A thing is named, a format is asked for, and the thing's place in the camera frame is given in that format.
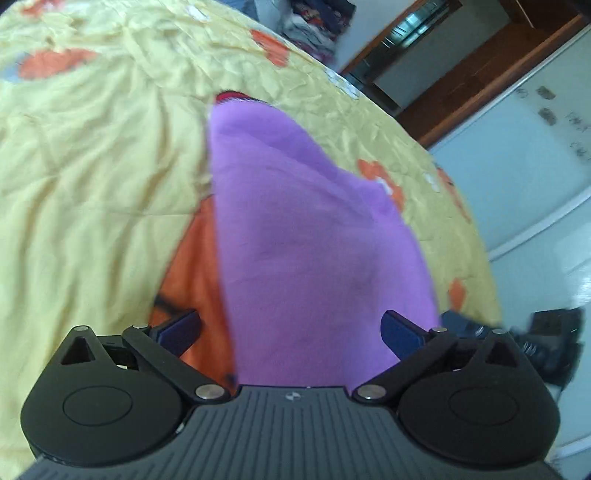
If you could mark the purple small garment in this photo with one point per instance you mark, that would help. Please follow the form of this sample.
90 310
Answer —
304 249

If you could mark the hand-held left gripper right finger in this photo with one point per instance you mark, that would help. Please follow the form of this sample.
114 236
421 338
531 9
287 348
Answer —
400 333

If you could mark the pile of dark clothes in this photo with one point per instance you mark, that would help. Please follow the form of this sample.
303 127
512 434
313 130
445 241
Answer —
316 25

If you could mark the yellow blanket with orange print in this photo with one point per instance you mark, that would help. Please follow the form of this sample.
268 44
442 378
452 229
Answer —
92 175

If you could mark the white wardrobe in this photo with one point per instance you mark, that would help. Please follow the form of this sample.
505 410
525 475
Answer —
526 175

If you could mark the wooden wardrobe with mirror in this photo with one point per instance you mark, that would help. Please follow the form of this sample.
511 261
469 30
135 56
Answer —
466 69

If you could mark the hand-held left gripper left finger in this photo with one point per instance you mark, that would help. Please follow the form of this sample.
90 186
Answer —
181 330

